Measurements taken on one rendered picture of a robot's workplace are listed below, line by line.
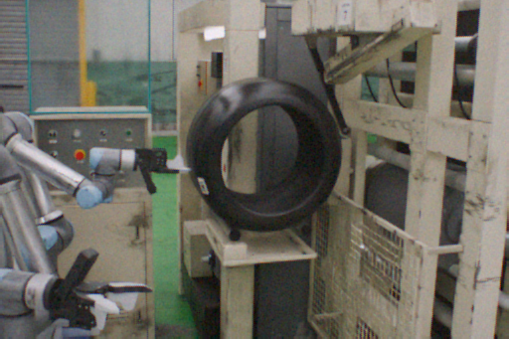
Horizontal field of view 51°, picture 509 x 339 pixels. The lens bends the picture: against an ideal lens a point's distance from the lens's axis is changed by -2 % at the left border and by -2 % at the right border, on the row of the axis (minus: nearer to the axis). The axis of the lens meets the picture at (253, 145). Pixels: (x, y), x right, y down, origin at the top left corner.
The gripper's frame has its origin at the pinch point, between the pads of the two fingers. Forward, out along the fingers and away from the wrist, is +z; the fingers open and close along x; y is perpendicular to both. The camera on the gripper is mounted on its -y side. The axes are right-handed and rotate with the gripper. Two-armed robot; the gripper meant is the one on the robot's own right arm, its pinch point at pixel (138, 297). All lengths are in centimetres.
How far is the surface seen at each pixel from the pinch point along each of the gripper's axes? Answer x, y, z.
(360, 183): -148, -13, 36
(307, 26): -109, -76, 14
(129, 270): -141, 38, -72
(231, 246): -90, 8, -6
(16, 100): -794, -62, -656
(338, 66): -116, -62, 26
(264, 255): -99, 13, 5
